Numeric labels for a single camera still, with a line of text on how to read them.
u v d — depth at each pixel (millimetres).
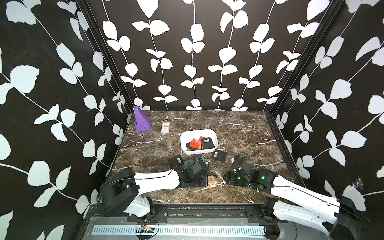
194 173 625
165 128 1074
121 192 423
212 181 854
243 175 591
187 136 1032
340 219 408
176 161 926
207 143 985
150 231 719
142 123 1041
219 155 956
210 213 760
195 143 982
